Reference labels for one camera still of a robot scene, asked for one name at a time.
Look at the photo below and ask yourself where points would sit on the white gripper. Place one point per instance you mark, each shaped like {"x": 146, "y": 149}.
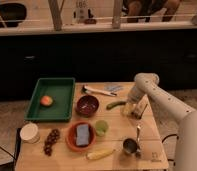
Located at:
{"x": 128, "y": 109}

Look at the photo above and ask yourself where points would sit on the green pepper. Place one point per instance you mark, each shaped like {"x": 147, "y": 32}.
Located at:
{"x": 114, "y": 104}

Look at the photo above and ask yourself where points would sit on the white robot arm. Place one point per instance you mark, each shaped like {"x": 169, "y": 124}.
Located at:
{"x": 184, "y": 115}

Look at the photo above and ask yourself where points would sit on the wooden block holder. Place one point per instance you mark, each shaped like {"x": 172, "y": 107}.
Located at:
{"x": 139, "y": 109}

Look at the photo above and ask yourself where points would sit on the green cup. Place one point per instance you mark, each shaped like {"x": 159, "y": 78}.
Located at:
{"x": 101, "y": 127}

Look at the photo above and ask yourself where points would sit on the metal measuring cup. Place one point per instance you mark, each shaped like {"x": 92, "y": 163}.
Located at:
{"x": 132, "y": 146}

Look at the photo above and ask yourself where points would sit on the dark red bowl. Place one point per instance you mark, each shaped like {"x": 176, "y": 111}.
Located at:
{"x": 87, "y": 106}

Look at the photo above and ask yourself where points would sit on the blue sponge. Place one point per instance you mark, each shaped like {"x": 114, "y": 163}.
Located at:
{"x": 82, "y": 135}

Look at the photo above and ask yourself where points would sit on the yellow corn cob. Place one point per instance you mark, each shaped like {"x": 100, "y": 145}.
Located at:
{"x": 98, "y": 154}

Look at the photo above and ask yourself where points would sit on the orange plate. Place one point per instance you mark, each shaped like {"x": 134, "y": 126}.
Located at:
{"x": 70, "y": 137}

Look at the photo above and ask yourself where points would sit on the green plastic tray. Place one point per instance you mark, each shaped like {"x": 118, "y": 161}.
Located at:
{"x": 61, "y": 90}

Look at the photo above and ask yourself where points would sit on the purple grape bunch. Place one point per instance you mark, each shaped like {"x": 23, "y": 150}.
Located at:
{"x": 51, "y": 139}

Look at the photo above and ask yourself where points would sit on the orange peach fruit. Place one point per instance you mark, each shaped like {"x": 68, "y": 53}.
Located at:
{"x": 46, "y": 101}

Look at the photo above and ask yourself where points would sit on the seated person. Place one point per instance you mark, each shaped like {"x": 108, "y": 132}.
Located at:
{"x": 139, "y": 9}

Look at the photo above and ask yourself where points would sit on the white round container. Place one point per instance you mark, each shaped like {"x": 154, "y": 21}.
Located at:
{"x": 30, "y": 133}

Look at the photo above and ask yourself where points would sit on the white bottle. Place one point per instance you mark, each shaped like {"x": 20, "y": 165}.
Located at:
{"x": 81, "y": 9}

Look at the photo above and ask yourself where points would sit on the black chair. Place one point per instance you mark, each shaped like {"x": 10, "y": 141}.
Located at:
{"x": 13, "y": 14}

